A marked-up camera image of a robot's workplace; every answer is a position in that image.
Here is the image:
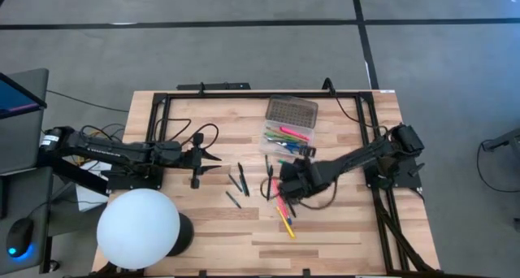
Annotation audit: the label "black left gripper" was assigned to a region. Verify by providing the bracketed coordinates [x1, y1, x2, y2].
[180, 132, 223, 190]

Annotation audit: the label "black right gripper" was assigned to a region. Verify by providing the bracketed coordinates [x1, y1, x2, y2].
[278, 146, 327, 202]

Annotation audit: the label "thin pink pen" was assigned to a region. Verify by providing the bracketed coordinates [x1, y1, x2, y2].
[271, 177, 291, 221]

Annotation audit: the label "dark pencil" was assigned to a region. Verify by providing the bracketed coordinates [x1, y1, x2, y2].
[283, 195, 298, 219]

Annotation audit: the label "long black pen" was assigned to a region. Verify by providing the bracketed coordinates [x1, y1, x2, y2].
[266, 164, 275, 202]

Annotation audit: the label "pink highlighter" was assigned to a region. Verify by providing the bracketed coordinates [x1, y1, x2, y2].
[279, 125, 311, 142]

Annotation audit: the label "yellow pencil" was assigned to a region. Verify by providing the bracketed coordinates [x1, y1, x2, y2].
[275, 206, 297, 240]

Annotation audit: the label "clear plastic supply box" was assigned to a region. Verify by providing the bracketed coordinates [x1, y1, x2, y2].
[258, 93, 319, 160]

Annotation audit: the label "white box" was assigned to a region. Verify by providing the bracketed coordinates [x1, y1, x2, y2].
[75, 154, 123, 213]

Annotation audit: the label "black round lamp base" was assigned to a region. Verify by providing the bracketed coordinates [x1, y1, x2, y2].
[165, 211, 196, 258]

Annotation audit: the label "black power strip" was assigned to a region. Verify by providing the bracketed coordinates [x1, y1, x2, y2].
[175, 81, 252, 92]

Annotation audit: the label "white globe lamp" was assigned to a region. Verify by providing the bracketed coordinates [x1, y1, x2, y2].
[96, 188, 181, 271]

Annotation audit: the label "black support beam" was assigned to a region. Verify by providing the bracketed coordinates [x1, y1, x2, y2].
[37, 146, 111, 197]

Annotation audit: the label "grey open laptop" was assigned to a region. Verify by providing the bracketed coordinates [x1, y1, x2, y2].
[0, 67, 50, 176]

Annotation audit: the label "grey side desk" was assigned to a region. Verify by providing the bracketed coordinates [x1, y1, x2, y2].
[0, 166, 54, 276]

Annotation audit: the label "black computer mouse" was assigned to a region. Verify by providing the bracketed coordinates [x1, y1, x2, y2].
[5, 217, 36, 259]

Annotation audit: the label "grey metal stand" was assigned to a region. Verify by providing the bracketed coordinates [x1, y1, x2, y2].
[481, 126, 520, 154]

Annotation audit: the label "blue-handled scissors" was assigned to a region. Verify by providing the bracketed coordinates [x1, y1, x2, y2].
[282, 141, 310, 157]

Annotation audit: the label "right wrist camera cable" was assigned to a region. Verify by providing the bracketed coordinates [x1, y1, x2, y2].
[259, 176, 339, 211]

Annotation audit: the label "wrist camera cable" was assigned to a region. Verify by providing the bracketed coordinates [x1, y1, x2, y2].
[259, 176, 339, 211]
[153, 117, 220, 149]

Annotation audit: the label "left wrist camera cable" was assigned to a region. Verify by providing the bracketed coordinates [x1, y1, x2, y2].
[153, 117, 220, 149]

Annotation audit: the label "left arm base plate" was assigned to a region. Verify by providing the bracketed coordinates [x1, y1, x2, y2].
[106, 158, 167, 192]

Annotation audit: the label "black aluminium table frame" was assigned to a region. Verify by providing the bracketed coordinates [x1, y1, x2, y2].
[145, 90, 410, 276]

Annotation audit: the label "black frame cable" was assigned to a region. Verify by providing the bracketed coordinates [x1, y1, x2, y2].
[322, 76, 389, 129]

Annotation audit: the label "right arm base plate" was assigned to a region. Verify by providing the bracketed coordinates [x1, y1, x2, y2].
[362, 154, 424, 190]

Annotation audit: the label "black diagonal frame strut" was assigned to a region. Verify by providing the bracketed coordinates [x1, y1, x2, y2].
[371, 188, 438, 274]

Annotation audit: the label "yellow cable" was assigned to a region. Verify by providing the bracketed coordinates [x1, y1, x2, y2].
[75, 152, 102, 167]

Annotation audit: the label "black laptop cable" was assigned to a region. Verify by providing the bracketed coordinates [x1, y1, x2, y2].
[45, 89, 130, 114]

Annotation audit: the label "black floor cable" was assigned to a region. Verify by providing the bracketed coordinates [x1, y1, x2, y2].
[475, 141, 520, 194]

